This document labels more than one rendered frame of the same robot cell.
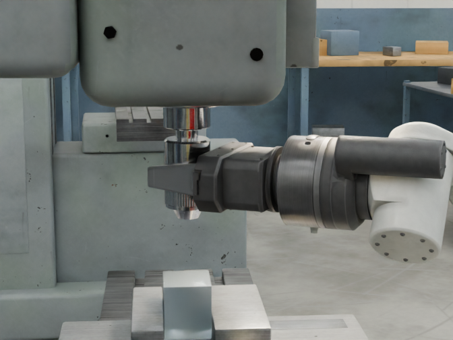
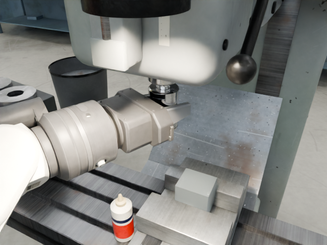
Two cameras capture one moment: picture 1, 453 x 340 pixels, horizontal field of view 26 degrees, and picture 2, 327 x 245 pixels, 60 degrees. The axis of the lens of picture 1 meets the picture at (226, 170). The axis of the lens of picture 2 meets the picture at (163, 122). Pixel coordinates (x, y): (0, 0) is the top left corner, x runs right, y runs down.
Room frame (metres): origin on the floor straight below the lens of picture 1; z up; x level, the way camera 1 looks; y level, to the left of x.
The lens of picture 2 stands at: (1.18, -0.30, 1.45)
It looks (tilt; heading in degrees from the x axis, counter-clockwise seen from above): 31 degrees down; 120
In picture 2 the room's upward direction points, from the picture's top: straight up
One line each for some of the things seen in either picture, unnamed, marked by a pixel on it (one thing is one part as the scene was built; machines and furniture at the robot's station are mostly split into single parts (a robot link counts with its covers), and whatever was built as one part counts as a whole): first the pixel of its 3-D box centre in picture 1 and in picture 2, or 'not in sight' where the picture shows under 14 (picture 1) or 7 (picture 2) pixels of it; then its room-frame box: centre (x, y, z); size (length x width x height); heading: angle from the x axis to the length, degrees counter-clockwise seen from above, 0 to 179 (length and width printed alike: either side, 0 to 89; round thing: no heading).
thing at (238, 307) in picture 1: (236, 322); (183, 225); (1.05, -0.01, 1.05); 0.15 x 0.06 x 0.04; 4
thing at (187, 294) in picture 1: (187, 303); (195, 193); (1.04, 0.04, 1.07); 0.06 x 0.05 x 0.06; 4
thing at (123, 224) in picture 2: not in sight; (122, 215); (0.92, -0.02, 1.01); 0.04 x 0.04 x 0.11
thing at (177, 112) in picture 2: not in sight; (176, 115); (1.01, 0.03, 1.23); 0.06 x 0.02 x 0.03; 69
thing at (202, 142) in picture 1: (187, 143); (163, 89); (0.98, 0.04, 1.26); 0.05 x 0.05 x 0.01
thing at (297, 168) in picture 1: (272, 181); (113, 127); (0.95, -0.05, 1.23); 0.13 x 0.12 x 0.10; 159
